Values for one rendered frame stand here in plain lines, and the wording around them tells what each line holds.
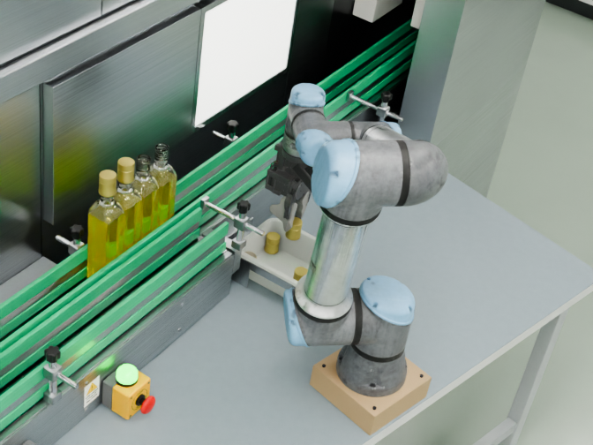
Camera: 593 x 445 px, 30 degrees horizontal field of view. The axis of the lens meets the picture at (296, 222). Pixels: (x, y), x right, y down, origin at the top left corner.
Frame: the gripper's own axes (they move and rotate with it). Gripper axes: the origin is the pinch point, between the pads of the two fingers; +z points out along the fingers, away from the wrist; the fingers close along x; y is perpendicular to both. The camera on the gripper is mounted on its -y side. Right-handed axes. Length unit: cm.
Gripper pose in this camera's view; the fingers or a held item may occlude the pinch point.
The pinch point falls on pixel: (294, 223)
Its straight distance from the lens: 254.3
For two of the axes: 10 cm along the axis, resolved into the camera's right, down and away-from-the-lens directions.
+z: -1.4, 7.8, 6.2
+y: -8.4, -4.2, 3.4
